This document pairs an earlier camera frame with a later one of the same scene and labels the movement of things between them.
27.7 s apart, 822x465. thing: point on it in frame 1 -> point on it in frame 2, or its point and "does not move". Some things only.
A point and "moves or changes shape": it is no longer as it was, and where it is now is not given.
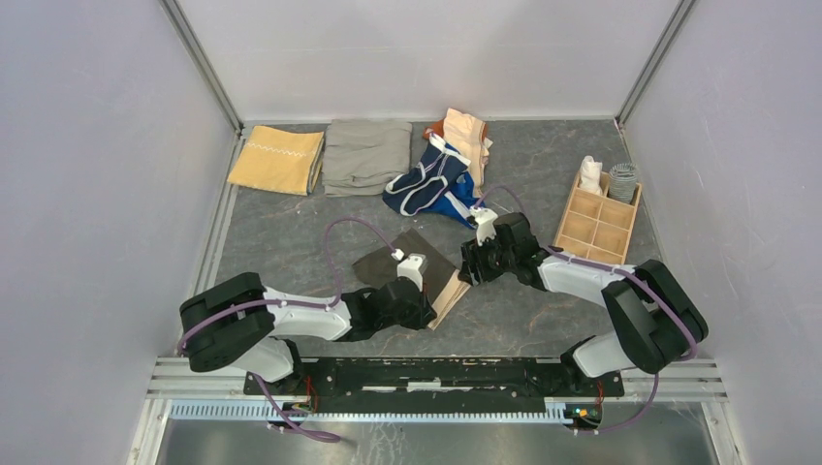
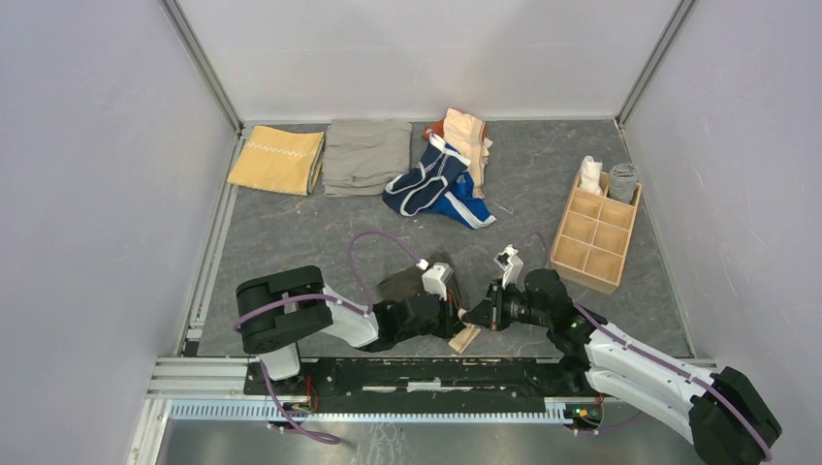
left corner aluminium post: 183,28 does not move
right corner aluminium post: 676,20 does not move
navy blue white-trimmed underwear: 437,184 does not move
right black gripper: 472,261 -> 488,313
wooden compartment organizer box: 595,227 does not move
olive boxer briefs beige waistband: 444,286 moves or changes shape
